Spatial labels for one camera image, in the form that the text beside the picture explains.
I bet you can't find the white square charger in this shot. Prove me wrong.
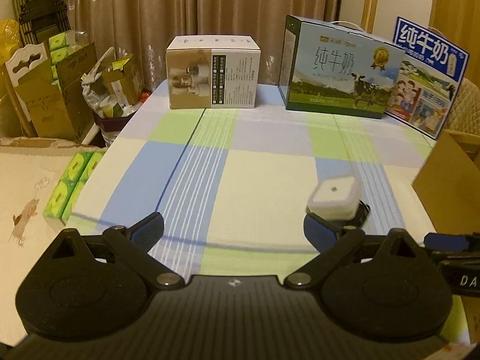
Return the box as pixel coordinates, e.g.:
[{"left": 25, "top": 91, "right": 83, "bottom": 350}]
[{"left": 307, "top": 175, "right": 361, "bottom": 221}]

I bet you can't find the open cardboard box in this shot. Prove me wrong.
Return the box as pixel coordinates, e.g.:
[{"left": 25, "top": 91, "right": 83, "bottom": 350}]
[{"left": 412, "top": 129, "right": 480, "bottom": 235}]

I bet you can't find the green tissue pack bundle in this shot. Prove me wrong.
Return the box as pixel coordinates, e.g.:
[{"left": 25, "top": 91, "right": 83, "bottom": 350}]
[{"left": 42, "top": 150, "right": 106, "bottom": 230}]

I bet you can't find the checked bed sheet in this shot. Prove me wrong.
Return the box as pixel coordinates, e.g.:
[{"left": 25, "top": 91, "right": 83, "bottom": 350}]
[{"left": 67, "top": 84, "right": 434, "bottom": 278}]

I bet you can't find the quilted beige chair cover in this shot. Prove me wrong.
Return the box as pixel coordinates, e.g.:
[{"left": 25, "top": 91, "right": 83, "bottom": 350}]
[{"left": 445, "top": 78, "right": 480, "bottom": 136}]

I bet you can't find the trash bin with rubbish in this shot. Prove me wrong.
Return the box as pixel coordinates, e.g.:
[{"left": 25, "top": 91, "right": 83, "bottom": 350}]
[{"left": 81, "top": 47, "right": 151, "bottom": 146}]

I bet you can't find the dark blue milk carton box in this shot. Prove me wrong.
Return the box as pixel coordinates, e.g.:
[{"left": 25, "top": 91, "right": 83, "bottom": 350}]
[{"left": 385, "top": 16, "right": 470, "bottom": 139}]

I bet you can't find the cardboard box with tissues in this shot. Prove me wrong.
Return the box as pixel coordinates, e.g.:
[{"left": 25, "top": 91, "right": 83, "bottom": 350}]
[{"left": 5, "top": 30, "right": 97, "bottom": 143}]

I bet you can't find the light blue milk carton box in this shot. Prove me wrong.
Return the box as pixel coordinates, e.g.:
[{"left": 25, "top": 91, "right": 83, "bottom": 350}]
[{"left": 278, "top": 15, "right": 405, "bottom": 119}]

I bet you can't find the white beige product box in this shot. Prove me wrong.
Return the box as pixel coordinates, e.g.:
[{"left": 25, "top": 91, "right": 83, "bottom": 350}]
[{"left": 166, "top": 35, "right": 261, "bottom": 110}]

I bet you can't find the wooden door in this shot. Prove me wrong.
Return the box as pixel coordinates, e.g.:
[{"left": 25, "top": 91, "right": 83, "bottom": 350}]
[{"left": 430, "top": 0, "right": 479, "bottom": 86}]

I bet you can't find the brown curtain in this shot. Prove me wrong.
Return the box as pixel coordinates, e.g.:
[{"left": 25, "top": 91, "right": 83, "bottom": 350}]
[{"left": 65, "top": 0, "right": 340, "bottom": 89}]

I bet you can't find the yellow plastic bag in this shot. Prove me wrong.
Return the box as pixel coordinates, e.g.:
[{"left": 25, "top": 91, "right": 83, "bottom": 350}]
[{"left": 0, "top": 19, "right": 22, "bottom": 137}]

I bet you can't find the black folding rack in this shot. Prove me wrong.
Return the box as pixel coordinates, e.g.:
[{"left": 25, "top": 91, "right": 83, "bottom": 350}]
[{"left": 11, "top": 0, "right": 71, "bottom": 46}]

